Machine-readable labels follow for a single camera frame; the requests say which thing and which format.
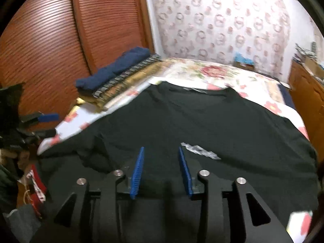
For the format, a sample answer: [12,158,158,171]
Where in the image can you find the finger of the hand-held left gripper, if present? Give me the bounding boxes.
[16,129,56,140]
[20,113,60,127]

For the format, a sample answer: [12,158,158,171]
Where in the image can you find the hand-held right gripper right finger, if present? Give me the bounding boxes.
[178,146,294,243]

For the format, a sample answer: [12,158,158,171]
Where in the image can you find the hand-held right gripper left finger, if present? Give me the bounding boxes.
[30,146,146,243]

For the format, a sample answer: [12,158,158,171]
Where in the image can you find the black t-shirt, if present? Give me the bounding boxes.
[38,81,319,243]

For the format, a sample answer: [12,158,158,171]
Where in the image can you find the person's red printed garment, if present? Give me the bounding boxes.
[25,164,48,209]

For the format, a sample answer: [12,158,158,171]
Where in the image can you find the wooden louvred wardrobe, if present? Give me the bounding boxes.
[0,0,155,142]

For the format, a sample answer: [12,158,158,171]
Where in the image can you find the folded grey patterned cloth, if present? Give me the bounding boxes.
[92,54,161,98]

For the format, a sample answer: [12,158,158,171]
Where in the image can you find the person's grey pants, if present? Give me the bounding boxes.
[4,205,42,243]

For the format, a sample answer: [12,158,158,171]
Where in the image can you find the floral white bed sheet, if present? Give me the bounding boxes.
[37,58,314,236]

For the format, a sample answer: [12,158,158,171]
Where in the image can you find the blue tissue box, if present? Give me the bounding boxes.
[232,52,255,70]

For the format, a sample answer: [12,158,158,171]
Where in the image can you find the navy blue blanket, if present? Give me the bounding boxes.
[278,83,297,110]

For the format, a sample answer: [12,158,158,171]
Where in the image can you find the wooden side cabinet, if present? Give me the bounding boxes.
[289,59,324,155]

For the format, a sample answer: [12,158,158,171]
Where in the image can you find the pink circle patterned curtain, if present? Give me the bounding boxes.
[144,0,291,81]

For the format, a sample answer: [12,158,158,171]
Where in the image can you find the cardboard box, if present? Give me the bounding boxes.
[303,55,324,80]

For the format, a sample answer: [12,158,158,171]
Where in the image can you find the pile of papers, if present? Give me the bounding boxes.
[295,41,319,62]

